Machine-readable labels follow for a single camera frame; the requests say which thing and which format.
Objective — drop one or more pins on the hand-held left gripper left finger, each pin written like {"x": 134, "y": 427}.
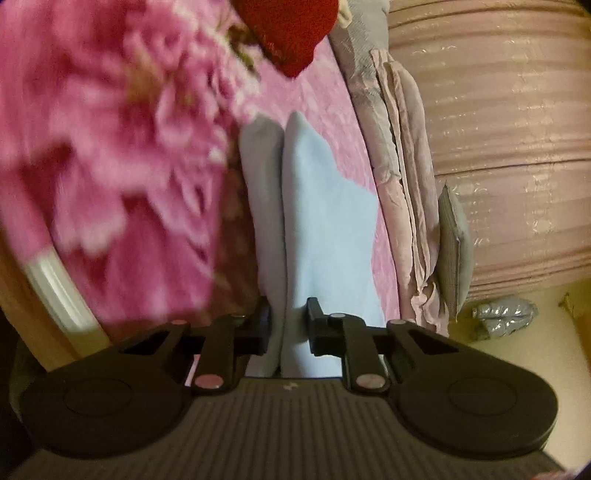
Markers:
{"x": 256, "y": 337}

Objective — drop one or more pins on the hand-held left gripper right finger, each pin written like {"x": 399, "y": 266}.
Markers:
{"x": 323, "y": 337}

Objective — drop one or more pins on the light blue sweatshirt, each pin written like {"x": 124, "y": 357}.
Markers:
{"x": 318, "y": 221}

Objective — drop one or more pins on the grey pillow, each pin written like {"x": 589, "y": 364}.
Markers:
{"x": 455, "y": 249}

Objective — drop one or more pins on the silver crumpled bag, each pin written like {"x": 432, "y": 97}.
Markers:
{"x": 503, "y": 316}

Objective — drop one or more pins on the pink floral blanket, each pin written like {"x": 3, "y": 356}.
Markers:
{"x": 115, "y": 161}

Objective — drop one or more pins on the grey lilac duvet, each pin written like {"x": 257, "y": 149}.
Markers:
{"x": 360, "y": 60}

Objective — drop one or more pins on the pink curtain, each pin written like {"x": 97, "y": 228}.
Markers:
{"x": 508, "y": 115}

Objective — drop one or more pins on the dark red knitted garment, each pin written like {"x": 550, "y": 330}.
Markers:
{"x": 286, "y": 32}

